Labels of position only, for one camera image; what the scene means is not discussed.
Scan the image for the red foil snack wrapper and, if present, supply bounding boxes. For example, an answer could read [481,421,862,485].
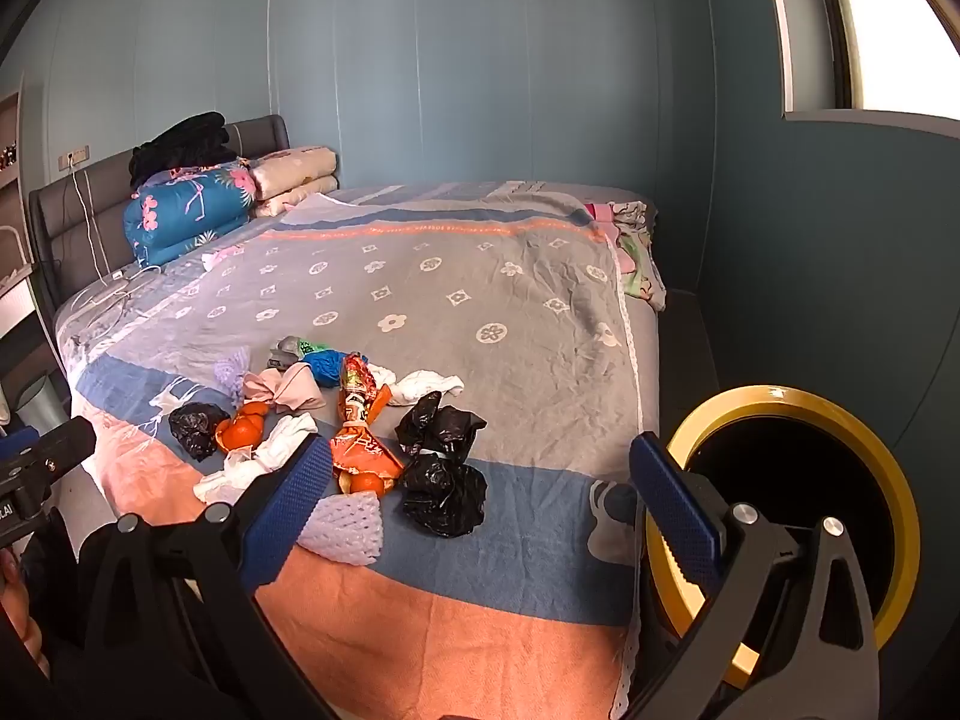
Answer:
[337,352,393,425]

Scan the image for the black bin with yellow rim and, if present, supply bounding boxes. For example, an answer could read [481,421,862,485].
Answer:
[646,384,921,691]

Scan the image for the colourful floral cloth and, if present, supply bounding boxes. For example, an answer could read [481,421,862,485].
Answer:
[585,199,668,314]

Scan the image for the purple foam fruit net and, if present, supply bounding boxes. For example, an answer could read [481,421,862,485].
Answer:
[214,346,253,398]

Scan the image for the small black plastic bag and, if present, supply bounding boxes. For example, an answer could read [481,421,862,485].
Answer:
[168,402,233,464]

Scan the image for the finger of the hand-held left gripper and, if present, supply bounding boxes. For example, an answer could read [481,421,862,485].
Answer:
[19,418,97,511]
[0,426,40,470]

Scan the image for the wall shelf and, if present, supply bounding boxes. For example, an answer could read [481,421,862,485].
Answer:
[0,71,40,361]

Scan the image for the beige stacked pillows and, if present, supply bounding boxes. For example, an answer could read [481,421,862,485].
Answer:
[247,146,340,220]

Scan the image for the pink cloth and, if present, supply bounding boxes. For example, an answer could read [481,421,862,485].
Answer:
[241,361,328,416]

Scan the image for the person's left hand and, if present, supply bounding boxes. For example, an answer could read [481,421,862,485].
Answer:
[0,549,52,680]

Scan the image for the grey waste bin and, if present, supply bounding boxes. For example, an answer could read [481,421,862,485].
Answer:
[15,373,71,437]

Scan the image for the bed with patterned blanket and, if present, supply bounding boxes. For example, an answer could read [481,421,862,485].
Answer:
[52,180,670,720]

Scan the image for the black clothes pile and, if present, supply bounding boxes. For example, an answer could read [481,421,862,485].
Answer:
[129,112,241,190]

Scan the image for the white foam fruit net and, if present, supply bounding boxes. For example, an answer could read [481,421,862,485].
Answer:
[296,491,386,568]

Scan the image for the grey padded headboard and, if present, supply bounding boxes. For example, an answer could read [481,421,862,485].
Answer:
[28,114,291,316]

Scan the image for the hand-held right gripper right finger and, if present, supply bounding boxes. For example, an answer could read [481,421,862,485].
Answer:
[622,431,884,720]

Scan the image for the orange snack bag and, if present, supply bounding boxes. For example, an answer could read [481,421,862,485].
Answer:
[330,420,406,485]

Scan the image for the blue floral folded quilt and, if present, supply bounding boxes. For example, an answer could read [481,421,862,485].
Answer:
[124,157,256,269]

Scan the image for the window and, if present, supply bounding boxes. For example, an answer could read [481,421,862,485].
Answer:
[759,0,960,121]

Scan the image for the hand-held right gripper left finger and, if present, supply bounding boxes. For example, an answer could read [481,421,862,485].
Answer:
[79,436,335,720]

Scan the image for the white charging cable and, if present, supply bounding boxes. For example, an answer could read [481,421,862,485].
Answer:
[69,156,155,316]

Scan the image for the small white tissue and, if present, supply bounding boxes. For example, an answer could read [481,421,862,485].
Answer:
[367,364,466,410]

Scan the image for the long white tissue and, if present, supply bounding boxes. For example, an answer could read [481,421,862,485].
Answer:
[193,412,320,506]

